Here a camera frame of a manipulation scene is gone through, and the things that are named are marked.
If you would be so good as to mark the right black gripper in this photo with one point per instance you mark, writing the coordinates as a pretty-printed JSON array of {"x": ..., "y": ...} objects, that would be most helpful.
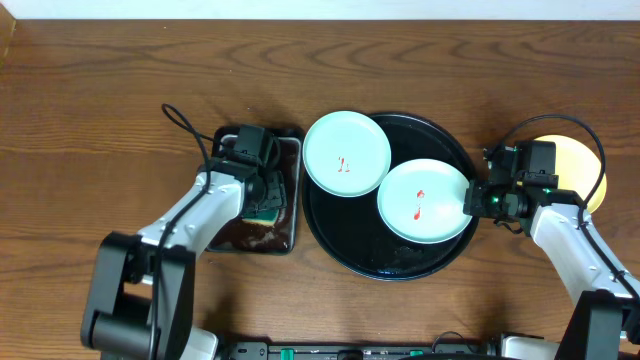
[{"x": 474, "y": 204}]

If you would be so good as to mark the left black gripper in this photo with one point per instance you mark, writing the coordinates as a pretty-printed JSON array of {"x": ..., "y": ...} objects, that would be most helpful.
[{"x": 275, "y": 193}]

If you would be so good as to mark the green yellow scrub sponge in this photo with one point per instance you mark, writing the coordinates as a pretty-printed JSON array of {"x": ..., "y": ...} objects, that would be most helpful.
[{"x": 263, "y": 218}]

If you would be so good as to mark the yellow plate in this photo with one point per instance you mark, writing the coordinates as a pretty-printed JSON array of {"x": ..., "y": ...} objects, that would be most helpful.
[{"x": 576, "y": 165}]

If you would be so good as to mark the light blue plate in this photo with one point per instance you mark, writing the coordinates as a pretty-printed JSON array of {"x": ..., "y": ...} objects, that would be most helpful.
[
  {"x": 422, "y": 200},
  {"x": 346, "y": 154}
]

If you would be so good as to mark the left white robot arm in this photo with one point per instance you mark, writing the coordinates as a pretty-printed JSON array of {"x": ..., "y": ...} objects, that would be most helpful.
[{"x": 140, "y": 303}]

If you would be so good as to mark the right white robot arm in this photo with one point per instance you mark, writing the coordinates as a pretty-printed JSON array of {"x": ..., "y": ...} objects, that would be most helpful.
[{"x": 605, "y": 294}]

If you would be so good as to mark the black rectangular soapy water tray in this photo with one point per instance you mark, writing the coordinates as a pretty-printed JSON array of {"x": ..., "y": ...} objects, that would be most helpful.
[{"x": 237, "y": 236}]

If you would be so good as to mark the black round serving tray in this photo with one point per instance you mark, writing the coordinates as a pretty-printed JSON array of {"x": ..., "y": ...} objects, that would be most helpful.
[{"x": 351, "y": 230}]

